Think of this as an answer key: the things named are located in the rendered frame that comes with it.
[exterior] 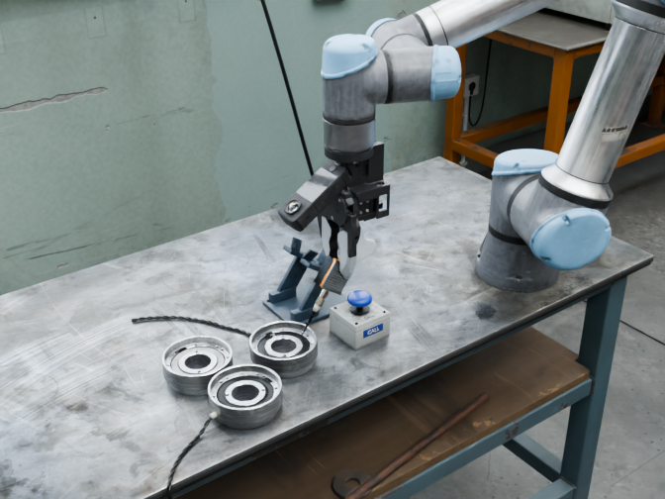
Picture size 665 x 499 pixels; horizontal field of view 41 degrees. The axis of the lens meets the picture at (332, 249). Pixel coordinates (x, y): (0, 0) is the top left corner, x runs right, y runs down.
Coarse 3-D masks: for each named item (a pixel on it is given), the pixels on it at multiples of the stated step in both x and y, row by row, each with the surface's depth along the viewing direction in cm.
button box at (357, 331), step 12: (336, 312) 141; (348, 312) 141; (360, 312) 140; (372, 312) 141; (384, 312) 141; (336, 324) 142; (348, 324) 139; (360, 324) 138; (372, 324) 139; (384, 324) 141; (336, 336) 143; (348, 336) 140; (360, 336) 139; (372, 336) 140; (384, 336) 142; (360, 348) 140
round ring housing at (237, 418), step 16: (240, 368) 130; (256, 368) 129; (240, 384) 127; (256, 384) 127; (272, 384) 127; (240, 400) 128; (256, 400) 124; (272, 400) 122; (224, 416) 122; (240, 416) 121; (256, 416) 122; (272, 416) 125
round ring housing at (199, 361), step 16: (208, 336) 136; (176, 352) 134; (192, 352) 134; (208, 352) 134; (224, 352) 134; (192, 368) 135; (208, 368) 131; (224, 368) 129; (176, 384) 129; (192, 384) 128; (208, 384) 128
